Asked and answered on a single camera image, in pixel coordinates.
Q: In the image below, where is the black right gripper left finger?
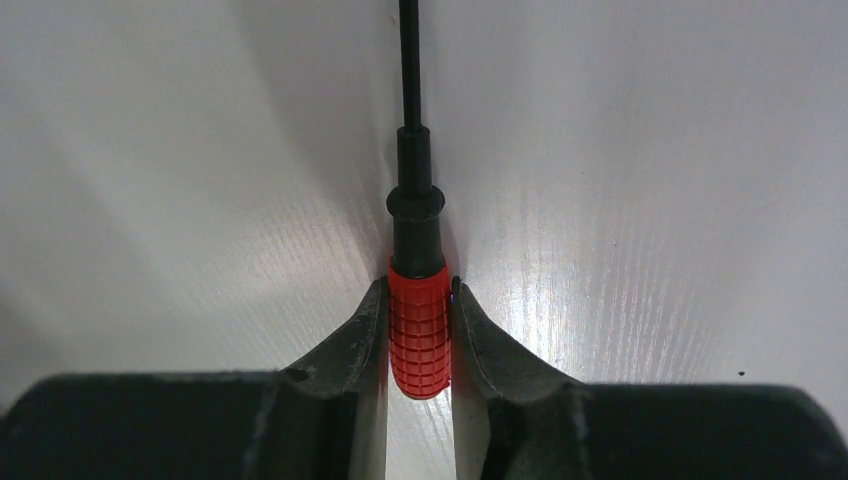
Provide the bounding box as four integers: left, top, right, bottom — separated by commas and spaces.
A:
1, 279, 389, 479

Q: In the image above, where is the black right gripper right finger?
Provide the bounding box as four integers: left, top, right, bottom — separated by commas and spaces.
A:
450, 280, 847, 479

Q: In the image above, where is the red handled black screwdriver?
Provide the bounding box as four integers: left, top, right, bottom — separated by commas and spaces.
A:
386, 1, 451, 400

